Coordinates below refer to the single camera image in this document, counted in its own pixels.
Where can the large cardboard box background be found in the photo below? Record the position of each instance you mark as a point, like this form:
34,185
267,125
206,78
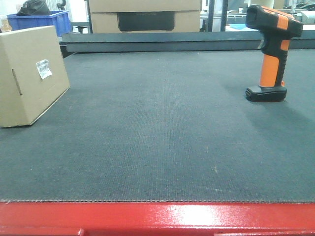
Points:
133,16

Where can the dark grey table mat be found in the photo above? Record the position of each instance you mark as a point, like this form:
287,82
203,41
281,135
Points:
167,126

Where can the red steel table frame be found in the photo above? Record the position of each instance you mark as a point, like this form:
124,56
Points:
156,219

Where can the blue plastic bin background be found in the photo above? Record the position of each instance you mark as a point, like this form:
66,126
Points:
59,19

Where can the grey conveyor rail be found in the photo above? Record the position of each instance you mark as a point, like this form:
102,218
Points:
161,41

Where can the orange black barcode scanner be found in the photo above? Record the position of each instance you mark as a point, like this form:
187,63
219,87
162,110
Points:
277,28

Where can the small cardboard package box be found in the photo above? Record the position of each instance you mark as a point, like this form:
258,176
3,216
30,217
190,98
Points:
32,75

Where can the black bag in bin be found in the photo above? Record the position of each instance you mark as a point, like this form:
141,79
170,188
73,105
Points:
34,8

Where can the light blue tray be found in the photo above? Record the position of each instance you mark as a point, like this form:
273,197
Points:
237,27

